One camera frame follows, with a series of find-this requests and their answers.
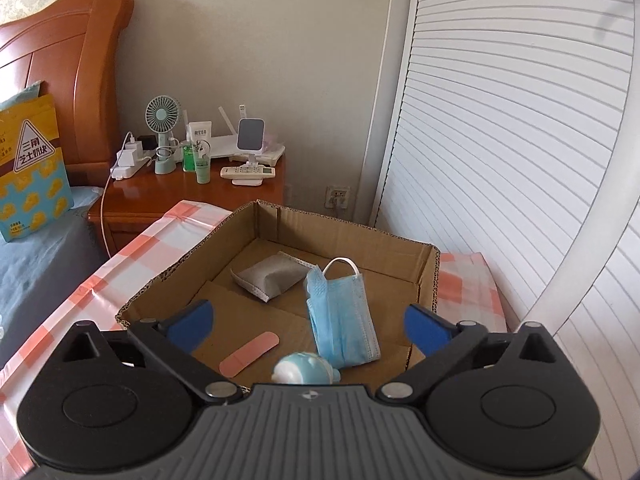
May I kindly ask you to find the blue pillow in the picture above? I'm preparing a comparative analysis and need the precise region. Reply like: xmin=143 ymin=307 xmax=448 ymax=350
xmin=0 ymin=81 xmax=41 ymax=112

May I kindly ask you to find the wall power outlet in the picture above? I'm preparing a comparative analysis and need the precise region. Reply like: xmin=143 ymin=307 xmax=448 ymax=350
xmin=324 ymin=185 xmax=350 ymax=210

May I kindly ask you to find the blue white plush toy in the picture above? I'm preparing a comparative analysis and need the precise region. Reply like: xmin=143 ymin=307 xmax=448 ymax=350
xmin=271 ymin=352 xmax=342 ymax=385

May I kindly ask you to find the blue surgical face mask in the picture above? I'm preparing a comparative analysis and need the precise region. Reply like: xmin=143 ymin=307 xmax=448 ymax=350
xmin=305 ymin=257 xmax=381 ymax=370

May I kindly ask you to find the blue bed sheet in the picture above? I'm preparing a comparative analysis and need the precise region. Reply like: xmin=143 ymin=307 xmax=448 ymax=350
xmin=0 ymin=186 xmax=106 ymax=364

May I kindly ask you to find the white power strip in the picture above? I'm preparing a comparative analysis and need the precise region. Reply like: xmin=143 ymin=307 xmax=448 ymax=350
xmin=111 ymin=157 xmax=151 ymax=181

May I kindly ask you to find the white charger with cable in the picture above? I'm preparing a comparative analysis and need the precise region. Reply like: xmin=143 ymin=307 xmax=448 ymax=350
xmin=99 ymin=131 xmax=141 ymax=258

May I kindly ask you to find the white remote control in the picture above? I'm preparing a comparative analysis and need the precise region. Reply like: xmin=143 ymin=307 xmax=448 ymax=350
xmin=220 ymin=165 xmax=276 ymax=180

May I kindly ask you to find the pale green tube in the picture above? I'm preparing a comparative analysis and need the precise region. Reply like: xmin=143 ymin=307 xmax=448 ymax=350
xmin=194 ymin=155 xmax=210 ymax=184

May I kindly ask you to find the orange wooden headboard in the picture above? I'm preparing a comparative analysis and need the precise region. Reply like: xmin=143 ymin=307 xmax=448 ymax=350
xmin=1 ymin=0 xmax=134 ymax=186

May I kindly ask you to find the yellow blue snack bag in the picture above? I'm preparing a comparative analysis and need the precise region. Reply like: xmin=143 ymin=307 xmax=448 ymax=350
xmin=0 ymin=94 xmax=74 ymax=242

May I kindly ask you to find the wooden nightstand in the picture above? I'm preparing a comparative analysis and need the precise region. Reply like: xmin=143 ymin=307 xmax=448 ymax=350
xmin=88 ymin=157 xmax=286 ymax=254

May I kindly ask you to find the white cosmetic tube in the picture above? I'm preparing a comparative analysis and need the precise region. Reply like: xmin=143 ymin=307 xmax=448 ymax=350
xmin=186 ymin=122 xmax=213 ymax=144

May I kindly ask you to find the brown cardboard box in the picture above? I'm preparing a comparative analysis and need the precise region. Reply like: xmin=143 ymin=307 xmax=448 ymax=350
xmin=116 ymin=202 xmax=440 ymax=389

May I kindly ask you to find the white router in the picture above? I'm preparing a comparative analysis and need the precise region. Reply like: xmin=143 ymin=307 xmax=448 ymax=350
xmin=209 ymin=106 xmax=285 ymax=166

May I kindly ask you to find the grey fabric sachet pouch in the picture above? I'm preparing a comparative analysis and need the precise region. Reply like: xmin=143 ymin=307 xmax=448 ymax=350
xmin=231 ymin=252 xmax=314 ymax=302

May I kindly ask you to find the white louvered closet door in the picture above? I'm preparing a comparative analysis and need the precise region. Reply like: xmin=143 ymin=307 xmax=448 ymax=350
xmin=371 ymin=0 xmax=639 ymax=479

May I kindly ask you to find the mint green desk fan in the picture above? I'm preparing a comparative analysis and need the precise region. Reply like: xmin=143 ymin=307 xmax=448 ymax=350
xmin=144 ymin=96 xmax=180 ymax=176

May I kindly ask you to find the green bottle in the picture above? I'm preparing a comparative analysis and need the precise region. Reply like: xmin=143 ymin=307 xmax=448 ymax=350
xmin=181 ymin=140 xmax=195 ymax=172

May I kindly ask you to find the orange checked tablecloth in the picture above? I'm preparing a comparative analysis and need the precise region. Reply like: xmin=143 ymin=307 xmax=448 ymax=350
xmin=1 ymin=200 xmax=506 ymax=479

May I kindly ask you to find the pink adhesive bandage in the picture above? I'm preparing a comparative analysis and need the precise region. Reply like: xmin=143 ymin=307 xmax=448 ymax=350
xmin=218 ymin=332 xmax=280 ymax=378

